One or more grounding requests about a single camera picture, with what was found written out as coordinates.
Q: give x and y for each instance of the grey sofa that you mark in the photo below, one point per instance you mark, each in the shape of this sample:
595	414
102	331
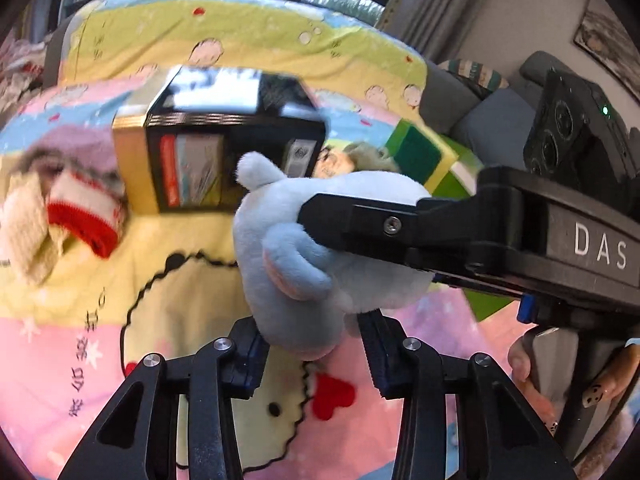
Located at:
470	122

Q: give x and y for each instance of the green cardboard box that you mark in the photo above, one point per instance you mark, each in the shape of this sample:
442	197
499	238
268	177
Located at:
450	165

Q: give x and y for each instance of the grey curtain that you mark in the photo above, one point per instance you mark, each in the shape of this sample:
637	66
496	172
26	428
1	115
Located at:
425	0

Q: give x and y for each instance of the red and white sock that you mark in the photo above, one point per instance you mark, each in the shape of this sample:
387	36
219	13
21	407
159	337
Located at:
85	215

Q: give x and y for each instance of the colourful cartoon printed blanket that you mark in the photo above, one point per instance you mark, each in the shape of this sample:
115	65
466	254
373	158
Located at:
150	270

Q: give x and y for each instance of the striped pillow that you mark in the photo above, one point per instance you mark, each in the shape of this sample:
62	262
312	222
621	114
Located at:
475	74

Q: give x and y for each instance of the person's right hand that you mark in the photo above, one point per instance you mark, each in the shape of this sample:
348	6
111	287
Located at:
520	360

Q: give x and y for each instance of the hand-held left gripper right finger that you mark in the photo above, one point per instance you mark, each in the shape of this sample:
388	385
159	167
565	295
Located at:
379	367

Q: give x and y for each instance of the red white patterned cloth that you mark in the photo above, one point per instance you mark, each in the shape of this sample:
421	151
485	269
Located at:
15	62

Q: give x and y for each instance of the large framed wall painting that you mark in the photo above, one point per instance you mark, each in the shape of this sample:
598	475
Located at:
610	40

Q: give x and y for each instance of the black and yellow box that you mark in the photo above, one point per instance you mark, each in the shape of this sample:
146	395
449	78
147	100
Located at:
190	160

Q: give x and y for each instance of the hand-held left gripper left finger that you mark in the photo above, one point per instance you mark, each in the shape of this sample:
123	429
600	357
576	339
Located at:
254	355

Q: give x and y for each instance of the light blue plush toy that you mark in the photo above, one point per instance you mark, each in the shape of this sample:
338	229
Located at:
280	240

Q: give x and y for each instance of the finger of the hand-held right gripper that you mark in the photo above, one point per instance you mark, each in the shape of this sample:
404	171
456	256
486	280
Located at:
470	280
360	222

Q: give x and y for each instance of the cream fluffy cloth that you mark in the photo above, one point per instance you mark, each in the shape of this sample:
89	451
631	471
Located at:
22	230

